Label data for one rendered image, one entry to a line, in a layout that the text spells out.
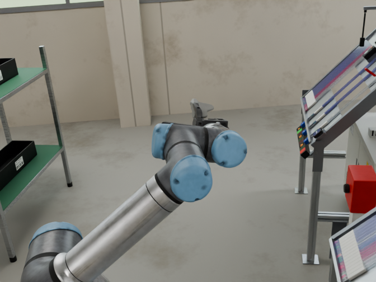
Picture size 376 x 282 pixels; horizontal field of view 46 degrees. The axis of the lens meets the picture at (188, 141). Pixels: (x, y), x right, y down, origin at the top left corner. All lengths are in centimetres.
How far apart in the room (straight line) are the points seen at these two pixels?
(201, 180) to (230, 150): 15
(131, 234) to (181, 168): 16
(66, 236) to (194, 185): 39
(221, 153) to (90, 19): 368
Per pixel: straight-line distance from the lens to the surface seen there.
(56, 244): 102
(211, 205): 312
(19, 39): 467
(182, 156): 79
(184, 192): 78
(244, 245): 276
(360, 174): 197
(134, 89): 434
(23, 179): 307
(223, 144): 90
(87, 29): 451
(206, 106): 119
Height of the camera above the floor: 173
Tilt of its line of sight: 25 degrees down
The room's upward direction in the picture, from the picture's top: 4 degrees counter-clockwise
